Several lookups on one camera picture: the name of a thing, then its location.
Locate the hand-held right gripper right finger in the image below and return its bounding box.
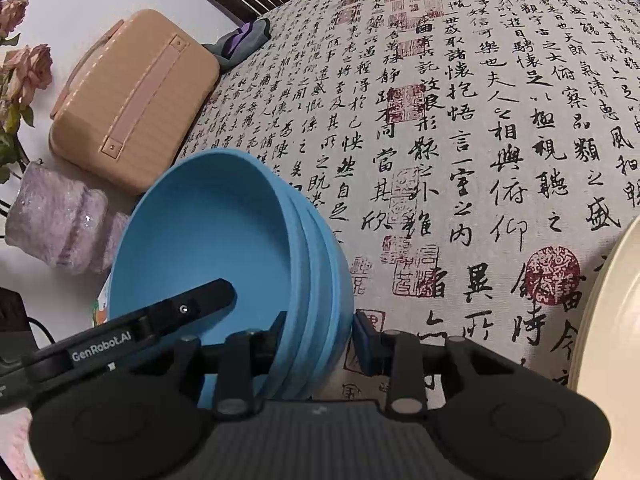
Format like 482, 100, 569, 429
354, 311, 521, 417

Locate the beige pink suitcase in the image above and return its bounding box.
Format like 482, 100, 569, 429
49, 8, 221, 196

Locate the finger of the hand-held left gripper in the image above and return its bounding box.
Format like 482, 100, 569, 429
140, 279, 237, 337

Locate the blue bowl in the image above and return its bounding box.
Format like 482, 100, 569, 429
109, 149, 308, 401
285, 185, 353, 401
272, 172, 333, 396

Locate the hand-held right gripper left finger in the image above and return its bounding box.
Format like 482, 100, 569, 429
127, 312, 287, 417

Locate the green white medicine box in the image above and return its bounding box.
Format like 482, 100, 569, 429
92, 275, 113, 326

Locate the grey purple cloth pouch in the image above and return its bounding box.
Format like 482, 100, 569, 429
202, 17, 273, 72

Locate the black box device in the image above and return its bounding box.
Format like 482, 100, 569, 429
0, 287, 30, 336

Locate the fuzzy lilac vase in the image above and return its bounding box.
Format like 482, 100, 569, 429
5, 160, 131, 276

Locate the dried pink flower bouquet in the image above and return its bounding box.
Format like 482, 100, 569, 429
0, 0, 53, 211

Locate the cream plate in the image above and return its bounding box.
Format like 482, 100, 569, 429
569, 217, 640, 401

